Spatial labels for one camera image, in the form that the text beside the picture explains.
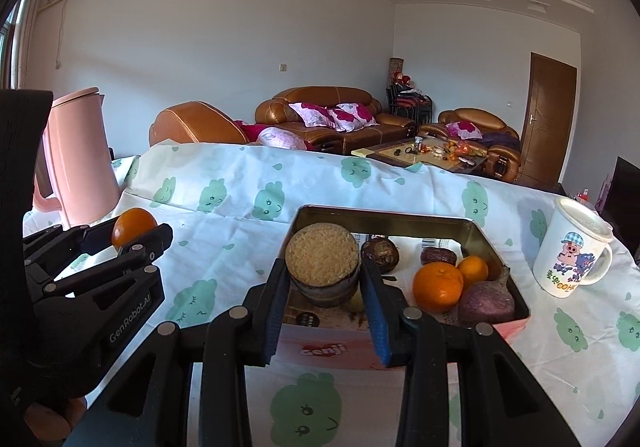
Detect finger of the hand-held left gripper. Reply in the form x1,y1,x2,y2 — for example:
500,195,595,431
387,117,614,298
22,221,121,268
30,223,173,300

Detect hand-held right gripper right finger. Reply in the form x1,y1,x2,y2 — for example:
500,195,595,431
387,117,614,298
360,258,581,447

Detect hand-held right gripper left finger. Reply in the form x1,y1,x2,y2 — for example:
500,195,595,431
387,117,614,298
65,257,293,447

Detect small orange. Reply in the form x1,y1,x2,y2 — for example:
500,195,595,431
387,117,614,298
456,255,489,289
111,207,158,250

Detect pink metal tin box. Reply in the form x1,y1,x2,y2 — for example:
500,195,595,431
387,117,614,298
274,205,531,370

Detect large orange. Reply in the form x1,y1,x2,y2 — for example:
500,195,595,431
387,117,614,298
412,262,465,313

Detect dark water chestnut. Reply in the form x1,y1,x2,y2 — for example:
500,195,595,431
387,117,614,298
360,238,400,274

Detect brown bowl of rice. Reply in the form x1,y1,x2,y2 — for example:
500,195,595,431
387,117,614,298
284,222,362,309

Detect small brown date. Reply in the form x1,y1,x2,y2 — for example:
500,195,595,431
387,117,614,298
420,247,457,268

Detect purple round radish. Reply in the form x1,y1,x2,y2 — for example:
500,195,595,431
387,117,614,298
457,266,516,328

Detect person's left hand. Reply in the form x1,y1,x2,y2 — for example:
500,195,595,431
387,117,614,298
22,394,87,447

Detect pink electric kettle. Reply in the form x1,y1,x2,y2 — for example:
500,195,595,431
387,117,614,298
32,87,121,227

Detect green cloud printed tablecloth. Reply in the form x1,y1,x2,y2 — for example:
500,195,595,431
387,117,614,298
22,142,640,447

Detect red blanket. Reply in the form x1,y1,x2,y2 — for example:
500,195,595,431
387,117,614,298
235,121,271,140

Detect pale pink pillow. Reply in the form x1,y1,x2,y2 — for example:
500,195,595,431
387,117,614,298
256,127,307,151

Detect wooden coffee table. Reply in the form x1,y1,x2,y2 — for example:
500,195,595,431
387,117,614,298
351,137,490,176

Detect pile of small oranges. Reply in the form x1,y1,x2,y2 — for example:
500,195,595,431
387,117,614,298
442,139,488,158

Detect white floral pillow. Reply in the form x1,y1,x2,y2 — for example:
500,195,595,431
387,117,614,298
288,102,337,128
327,103,377,132

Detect white cartoon mug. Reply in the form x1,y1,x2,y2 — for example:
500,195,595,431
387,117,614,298
531,197,615,299

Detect pink floral pillow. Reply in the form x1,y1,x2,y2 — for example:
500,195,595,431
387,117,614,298
446,121,483,140

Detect brown leather three-seat sofa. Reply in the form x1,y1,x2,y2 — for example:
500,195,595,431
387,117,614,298
255,86,418,155

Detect purple blanket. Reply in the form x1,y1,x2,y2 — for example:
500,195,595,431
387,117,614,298
482,132,521,150

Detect stacked black chairs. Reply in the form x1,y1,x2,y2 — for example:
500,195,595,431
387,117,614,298
385,82,433,128

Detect window curtain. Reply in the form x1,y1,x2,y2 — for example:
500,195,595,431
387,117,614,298
0,0,53,90

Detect brown leather armchair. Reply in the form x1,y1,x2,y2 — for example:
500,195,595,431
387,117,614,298
417,108,522,184

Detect brown wooden door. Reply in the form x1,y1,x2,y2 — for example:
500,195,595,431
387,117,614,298
520,52,578,188

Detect black television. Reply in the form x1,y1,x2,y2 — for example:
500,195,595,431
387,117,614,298
597,156,640,248

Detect air conditioner cable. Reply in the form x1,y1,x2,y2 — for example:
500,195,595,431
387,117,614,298
55,0,68,70

